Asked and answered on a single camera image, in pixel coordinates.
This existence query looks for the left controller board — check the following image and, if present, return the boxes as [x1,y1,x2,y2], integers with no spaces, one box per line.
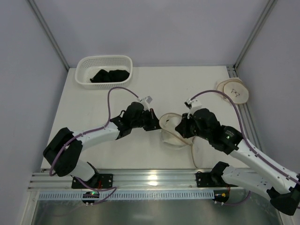
[82,191,100,205]

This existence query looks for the controller board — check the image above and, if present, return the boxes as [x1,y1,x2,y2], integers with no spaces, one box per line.
[82,191,100,205]
[213,192,230,205]

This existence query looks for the slotted grey cable duct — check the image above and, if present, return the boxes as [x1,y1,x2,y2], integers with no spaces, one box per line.
[38,190,214,201]

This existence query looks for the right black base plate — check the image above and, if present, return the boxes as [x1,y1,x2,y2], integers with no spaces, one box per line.
[195,172,237,188]

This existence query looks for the right aluminium frame post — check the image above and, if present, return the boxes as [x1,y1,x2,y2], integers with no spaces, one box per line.
[233,0,278,70]

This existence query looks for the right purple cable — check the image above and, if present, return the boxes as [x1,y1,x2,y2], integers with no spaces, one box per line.
[191,90,300,207]

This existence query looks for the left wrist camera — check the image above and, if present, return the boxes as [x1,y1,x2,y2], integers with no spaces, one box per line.
[138,96,152,111]

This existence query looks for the white plastic basket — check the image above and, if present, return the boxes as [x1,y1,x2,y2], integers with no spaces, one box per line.
[75,55,133,90]

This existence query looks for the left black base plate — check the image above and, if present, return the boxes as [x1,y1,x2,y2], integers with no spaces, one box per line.
[71,173,113,189]

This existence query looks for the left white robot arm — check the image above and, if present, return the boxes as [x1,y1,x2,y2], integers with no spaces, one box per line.
[43,102,160,188]

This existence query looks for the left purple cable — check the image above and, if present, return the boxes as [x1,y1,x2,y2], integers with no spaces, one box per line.
[49,86,143,209]

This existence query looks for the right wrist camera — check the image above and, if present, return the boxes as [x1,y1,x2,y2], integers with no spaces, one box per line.
[184,98,203,119]

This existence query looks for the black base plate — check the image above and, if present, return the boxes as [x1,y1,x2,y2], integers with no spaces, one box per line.
[195,172,237,188]
[71,173,113,189]

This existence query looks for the right aluminium side rail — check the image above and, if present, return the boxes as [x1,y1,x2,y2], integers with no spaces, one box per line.
[226,65,270,169]

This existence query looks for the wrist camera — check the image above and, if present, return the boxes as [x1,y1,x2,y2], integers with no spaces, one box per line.
[184,98,203,119]
[138,96,152,111]

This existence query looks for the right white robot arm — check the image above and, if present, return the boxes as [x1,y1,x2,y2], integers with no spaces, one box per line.
[175,108,300,216]

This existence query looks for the white mesh laundry bag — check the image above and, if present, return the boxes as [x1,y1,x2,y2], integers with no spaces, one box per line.
[158,112,202,168]

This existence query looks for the aluminium front rail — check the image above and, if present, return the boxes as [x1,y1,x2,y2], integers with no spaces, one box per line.
[28,169,220,191]

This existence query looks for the aluminium frame post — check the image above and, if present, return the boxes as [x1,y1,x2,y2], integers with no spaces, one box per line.
[233,0,278,70]
[26,0,70,71]

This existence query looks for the left aluminium frame post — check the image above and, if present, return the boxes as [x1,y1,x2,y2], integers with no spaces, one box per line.
[26,0,70,71]

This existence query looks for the right controller board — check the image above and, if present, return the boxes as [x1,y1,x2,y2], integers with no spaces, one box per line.
[213,192,230,205]

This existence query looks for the purple cable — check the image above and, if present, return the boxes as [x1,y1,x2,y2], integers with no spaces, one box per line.
[49,86,143,209]
[191,90,300,207]

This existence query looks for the black bra in basket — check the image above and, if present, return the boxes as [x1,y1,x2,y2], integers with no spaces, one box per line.
[90,69,130,83]

